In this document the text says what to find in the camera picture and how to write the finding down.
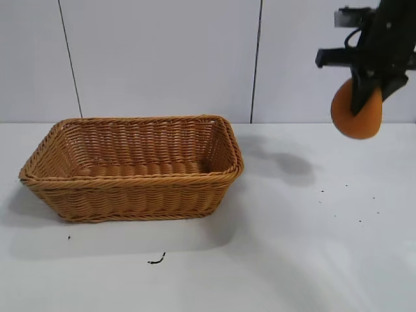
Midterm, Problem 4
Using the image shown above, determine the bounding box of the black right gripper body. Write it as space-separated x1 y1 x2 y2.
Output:
315 0 416 75

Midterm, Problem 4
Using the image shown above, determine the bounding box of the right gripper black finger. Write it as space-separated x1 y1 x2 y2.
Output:
380 71 410 102
350 66 380 117

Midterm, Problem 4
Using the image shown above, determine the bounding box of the orange toy fruit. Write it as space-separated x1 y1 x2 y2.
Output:
330 77 385 140

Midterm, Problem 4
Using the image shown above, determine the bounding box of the brown woven wicker basket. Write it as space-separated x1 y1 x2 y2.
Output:
18 113 245 224

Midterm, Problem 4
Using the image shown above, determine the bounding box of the small black curved scrap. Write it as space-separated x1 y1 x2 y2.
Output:
147 252 167 265

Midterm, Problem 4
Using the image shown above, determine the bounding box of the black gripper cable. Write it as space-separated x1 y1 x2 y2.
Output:
343 27 362 49

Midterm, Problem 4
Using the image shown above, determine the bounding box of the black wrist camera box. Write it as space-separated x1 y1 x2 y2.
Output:
334 7 378 28

